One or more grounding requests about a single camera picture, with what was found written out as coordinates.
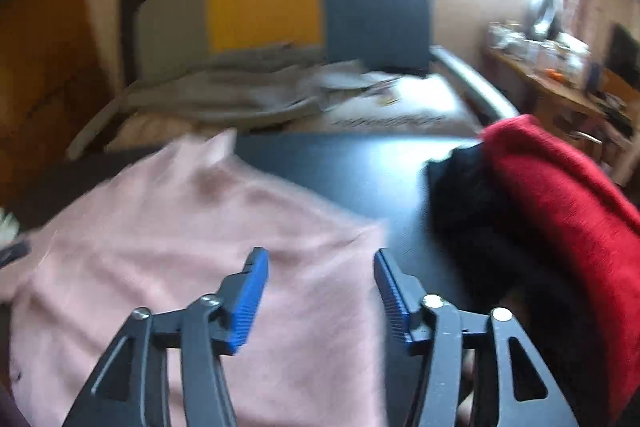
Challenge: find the red knit sweater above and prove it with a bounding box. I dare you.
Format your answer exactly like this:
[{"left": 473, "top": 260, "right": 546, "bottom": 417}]
[{"left": 479, "top": 114, "right": 640, "bottom": 425}]

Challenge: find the group of small bottles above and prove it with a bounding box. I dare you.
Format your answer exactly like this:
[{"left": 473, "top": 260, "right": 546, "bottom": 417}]
[{"left": 487, "top": 19, "right": 546, "bottom": 68}]

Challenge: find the dark grey hanging cloth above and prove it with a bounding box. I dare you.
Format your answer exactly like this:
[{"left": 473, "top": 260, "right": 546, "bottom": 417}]
[{"left": 530, "top": 0, "right": 563, "bottom": 40}]

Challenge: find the black monitor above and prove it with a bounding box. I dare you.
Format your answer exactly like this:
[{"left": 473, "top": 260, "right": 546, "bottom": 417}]
[{"left": 611, "top": 24, "right": 640, "bottom": 80}]

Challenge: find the grey yellow blue sofa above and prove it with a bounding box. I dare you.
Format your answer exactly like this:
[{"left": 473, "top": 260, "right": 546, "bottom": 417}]
[{"left": 65, "top": 0, "right": 518, "bottom": 158}]

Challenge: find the pink knit sweater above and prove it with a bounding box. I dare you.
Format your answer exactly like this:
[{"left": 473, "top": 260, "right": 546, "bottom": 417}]
[{"left": 0, "top": 129, "right": 401, "bottom": 427}]

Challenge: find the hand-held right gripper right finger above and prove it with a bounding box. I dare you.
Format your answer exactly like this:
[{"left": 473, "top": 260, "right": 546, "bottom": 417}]
[{"left": 374, "top": 248, "right": 571, "bottom": 427}]

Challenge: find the black garment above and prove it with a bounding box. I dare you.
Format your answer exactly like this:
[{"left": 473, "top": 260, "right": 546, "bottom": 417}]
[{"left": 425, "top": 144, "right": 616, "bottom": 427}]

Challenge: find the wooden desk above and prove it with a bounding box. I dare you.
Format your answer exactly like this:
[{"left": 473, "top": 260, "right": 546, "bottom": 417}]
[{"left": 482, "top": 44, "right": 640, "bottom": 142}]

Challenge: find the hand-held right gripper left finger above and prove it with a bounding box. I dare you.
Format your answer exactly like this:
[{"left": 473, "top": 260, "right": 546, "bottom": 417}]
[{"left": 62, "top": 247, "right": 271, "bottom": 427}]

